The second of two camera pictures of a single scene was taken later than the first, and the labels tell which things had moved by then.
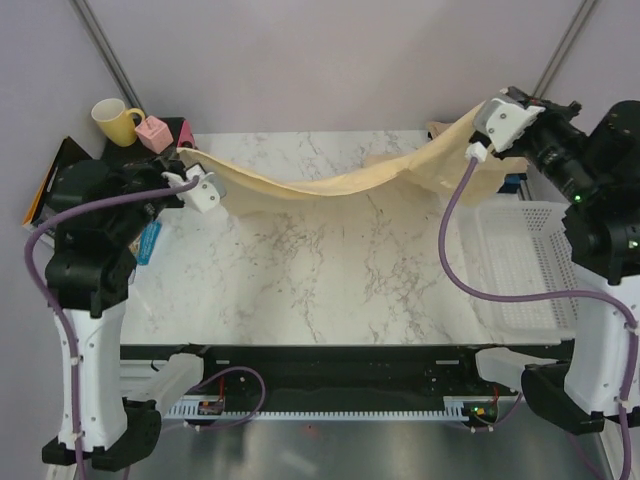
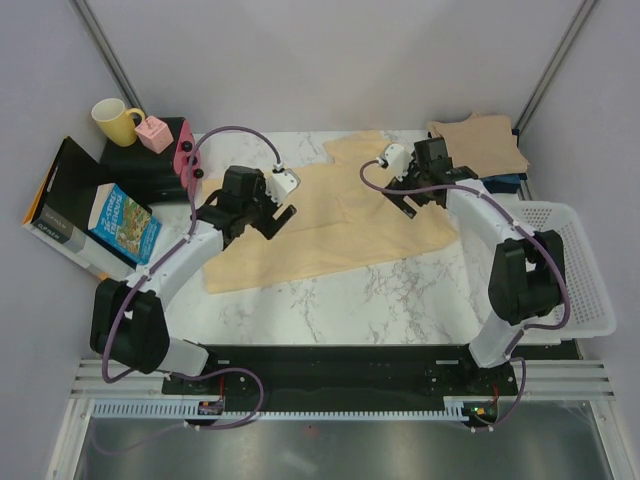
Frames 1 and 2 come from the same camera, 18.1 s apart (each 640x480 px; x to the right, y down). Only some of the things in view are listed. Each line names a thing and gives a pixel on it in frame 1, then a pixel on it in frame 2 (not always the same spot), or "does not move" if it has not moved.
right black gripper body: (557, 143) -> (412, 181)
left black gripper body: (147, 177) -> (261, 209)
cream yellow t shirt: (439, 163) -> (346, 219)
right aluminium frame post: (564, 49) does not move
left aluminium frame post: (101, 41) does not move
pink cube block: (154, 134) does not move
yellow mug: (117, 121) does not move
